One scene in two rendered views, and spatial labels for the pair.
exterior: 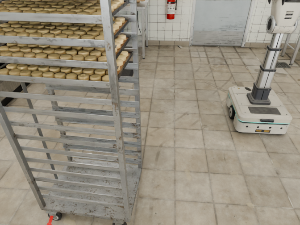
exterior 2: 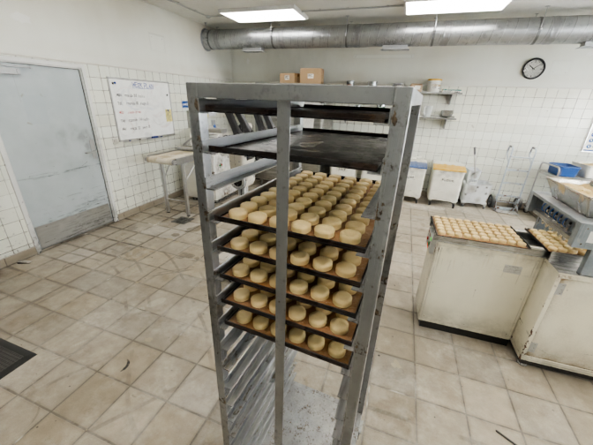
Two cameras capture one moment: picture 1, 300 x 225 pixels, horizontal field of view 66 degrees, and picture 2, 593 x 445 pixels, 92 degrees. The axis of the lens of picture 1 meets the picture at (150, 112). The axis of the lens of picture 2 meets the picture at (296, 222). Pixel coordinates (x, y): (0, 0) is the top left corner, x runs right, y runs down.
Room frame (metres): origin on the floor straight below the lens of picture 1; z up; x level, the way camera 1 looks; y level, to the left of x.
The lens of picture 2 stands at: (1.00, 1.33, 1.79)
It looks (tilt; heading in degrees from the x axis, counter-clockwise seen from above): 23 degrees down; 284
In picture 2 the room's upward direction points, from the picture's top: 2 degrees clockwise
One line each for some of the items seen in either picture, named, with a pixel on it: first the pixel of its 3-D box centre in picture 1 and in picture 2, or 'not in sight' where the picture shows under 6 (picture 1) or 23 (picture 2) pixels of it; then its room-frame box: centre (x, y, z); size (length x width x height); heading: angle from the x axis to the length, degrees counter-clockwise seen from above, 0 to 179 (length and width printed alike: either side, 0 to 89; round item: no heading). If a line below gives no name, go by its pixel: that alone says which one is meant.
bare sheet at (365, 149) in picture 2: not in sight; (326, 141); (1.14, 0.43, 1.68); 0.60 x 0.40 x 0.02; 81
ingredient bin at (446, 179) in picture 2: not in sight; (444, 184); (-0.43, -4.61, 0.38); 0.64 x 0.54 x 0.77; 83
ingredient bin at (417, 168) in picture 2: not in sight; (408, 179); (0.22, -4.67, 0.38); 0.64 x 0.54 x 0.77; 84
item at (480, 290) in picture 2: not in sight; (469, 282); (0.07, -0.99, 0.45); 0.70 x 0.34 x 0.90; 177
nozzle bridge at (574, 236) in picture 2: not in sight; (571, 230); (-0.43, -0.96, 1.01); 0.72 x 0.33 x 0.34; 87
